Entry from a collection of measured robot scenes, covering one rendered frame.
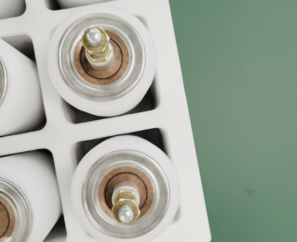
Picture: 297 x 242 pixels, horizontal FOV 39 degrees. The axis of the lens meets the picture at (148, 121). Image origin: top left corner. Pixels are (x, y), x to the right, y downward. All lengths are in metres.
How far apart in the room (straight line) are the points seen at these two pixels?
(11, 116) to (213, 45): 0.35
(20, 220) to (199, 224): 0.18
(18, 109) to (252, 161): 0.37
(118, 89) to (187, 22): 0.30
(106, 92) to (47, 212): 0.12
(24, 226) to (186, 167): 0.17
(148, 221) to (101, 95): 0.11
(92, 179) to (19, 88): 0.10
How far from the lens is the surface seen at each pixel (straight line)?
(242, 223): 0.65
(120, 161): 0.36
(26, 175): 0.38
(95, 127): 0.43
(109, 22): 0.37
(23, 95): 0.39
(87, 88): 0.36
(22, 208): 0.38
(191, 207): 0.45
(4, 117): 0.38
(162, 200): 0.37
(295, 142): 0.66
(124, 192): 0.33
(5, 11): 0.48
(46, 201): 0.39
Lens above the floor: 0.61
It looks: 87 degrees down
